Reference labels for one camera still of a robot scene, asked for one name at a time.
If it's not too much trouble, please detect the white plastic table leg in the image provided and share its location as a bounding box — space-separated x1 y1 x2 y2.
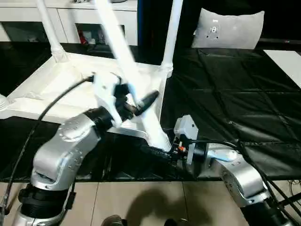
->
161 0 184 78
35 0 68 63
93 0 173 152

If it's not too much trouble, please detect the white plastic table top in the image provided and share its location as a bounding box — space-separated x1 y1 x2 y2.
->
0 51 174 152

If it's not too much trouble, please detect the dark right robot foot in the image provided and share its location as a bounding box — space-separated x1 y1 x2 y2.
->
165 218 189 226

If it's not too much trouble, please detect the dark robot foot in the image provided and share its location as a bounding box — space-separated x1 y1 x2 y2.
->
165 218 189 226
100 214 127 226

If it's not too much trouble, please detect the black work mat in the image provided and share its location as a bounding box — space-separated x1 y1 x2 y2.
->
0 41 301 184

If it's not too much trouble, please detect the black cabinet with gold label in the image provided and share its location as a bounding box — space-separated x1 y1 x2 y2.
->
139 0 203 52

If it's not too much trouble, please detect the dark left robot foot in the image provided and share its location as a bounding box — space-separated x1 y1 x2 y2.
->
100 214 127 226

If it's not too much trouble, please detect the white cabinet with glass doors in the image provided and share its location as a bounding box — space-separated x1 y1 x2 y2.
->
0 0 139 47

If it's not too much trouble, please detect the flat white board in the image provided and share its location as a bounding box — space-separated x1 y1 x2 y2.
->
263 49 301 89

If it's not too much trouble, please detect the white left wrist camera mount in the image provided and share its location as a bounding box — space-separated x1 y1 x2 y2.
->
92 72 127 128

